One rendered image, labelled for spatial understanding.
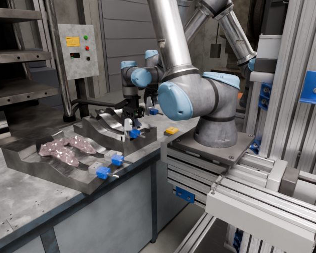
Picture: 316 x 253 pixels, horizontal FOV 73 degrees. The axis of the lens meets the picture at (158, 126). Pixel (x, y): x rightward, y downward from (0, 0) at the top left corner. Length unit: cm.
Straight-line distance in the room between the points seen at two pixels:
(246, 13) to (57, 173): 385
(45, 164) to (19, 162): 18
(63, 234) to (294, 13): 116
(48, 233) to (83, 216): 15
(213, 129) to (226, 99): 10
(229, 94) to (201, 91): 11
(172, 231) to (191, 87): 139
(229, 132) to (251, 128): 22
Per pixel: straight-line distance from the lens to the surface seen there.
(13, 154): 117
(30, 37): 500
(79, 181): 93
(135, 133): 108
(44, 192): 101
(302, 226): 67
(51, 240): 108
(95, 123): 130
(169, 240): 178
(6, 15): 168
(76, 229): 113
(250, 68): 117
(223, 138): 74
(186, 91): 59
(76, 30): 189
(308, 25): 80
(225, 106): 70
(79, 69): 189
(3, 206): 103
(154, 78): 94
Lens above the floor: 138
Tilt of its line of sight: 23 degrees down
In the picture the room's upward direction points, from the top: 1 degrees counter-clockwise
